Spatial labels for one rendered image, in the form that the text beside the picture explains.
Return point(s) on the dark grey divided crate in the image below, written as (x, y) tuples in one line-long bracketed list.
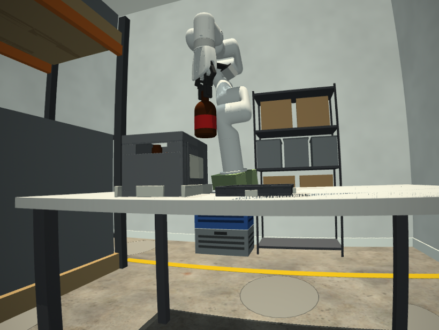
[(185, 162)]

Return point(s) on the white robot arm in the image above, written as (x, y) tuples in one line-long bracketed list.
[(233, 103)]

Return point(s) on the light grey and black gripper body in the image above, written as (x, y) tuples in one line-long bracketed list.
[(201, 61)]

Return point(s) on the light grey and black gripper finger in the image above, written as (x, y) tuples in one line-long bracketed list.
[(200, 87), (208, 81)]

